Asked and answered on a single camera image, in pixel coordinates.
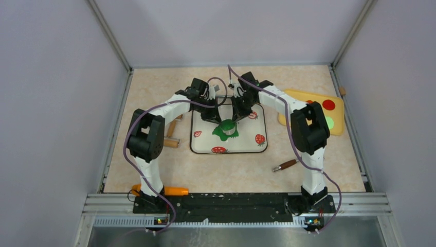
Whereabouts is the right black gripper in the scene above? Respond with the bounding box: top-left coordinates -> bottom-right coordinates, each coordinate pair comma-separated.
230,95 -> 257,124

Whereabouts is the wooden rolling pin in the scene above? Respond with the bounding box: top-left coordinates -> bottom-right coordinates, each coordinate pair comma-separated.
163,115 -> 183,148

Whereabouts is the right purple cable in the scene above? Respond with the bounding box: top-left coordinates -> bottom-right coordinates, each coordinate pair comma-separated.
227,64 -> 342,233

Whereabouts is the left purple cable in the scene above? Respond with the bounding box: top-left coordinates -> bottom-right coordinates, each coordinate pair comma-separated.
123,76 -> 228,234

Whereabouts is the orange marker pen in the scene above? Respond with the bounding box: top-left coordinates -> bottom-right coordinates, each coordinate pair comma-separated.
131,184 -> 189,196

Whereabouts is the wooden handled scraper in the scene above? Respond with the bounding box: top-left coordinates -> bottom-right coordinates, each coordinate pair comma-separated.
272,158 -> 299,172

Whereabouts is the green dough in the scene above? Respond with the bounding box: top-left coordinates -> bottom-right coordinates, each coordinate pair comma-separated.
212,119 -> 239,142

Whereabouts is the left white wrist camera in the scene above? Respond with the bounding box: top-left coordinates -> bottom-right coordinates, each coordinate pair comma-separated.
207,85 -> 220,100

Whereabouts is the round metal cutter ring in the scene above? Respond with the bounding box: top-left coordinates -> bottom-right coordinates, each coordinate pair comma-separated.
219,119 -> 238,136

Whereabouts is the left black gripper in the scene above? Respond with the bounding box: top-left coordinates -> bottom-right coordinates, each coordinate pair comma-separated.
194,97 -> 222,125

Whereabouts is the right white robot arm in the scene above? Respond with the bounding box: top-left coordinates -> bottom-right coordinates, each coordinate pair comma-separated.
237,72 -> 330,212

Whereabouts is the red dough disc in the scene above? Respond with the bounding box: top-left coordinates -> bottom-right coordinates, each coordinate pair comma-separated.
322,99 -> 336,111

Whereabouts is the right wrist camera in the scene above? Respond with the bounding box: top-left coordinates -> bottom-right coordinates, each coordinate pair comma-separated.
229,82 -> 245,98

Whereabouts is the white strawberry tray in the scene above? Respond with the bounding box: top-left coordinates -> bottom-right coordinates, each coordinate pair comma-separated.
190,104 -> 267,154

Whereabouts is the yellow cutting board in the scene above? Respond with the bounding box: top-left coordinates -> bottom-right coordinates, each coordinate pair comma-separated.
283,89 -> 345,136

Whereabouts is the light green dough disc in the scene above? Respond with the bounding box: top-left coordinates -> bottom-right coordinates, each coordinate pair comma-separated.
325,117 -> 335,130

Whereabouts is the small wooden block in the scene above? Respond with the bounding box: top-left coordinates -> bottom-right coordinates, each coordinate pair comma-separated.
338,86 -> 346,97

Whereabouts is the purple cable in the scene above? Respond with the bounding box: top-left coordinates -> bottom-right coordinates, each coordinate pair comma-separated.
227,64 -> 342,233
123,76 -> 228,234

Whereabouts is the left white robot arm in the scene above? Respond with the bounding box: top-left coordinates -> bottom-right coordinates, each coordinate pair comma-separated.
123,78 -> 222,213

